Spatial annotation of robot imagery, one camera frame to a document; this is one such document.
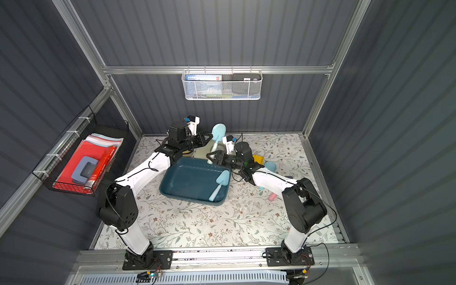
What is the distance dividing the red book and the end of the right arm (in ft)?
1.46

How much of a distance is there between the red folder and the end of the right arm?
0.48 m

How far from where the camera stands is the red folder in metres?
0.69
